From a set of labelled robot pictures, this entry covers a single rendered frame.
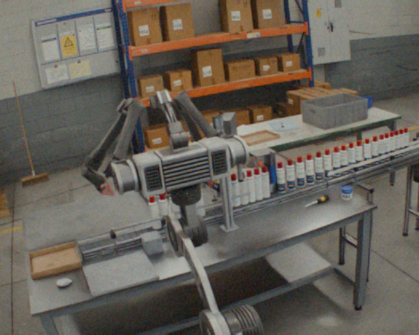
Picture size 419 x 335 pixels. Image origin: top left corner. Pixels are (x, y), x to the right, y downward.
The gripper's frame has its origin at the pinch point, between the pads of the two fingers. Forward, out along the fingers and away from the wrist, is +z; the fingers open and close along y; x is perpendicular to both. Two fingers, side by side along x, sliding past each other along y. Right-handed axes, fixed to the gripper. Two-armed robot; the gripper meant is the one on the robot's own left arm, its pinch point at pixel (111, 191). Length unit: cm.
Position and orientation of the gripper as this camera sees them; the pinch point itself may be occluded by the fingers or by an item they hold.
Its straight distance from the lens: 264.8
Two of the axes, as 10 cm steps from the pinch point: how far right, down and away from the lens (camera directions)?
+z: 6.7, 5.8, 4.6
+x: -6.4, 7.7, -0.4
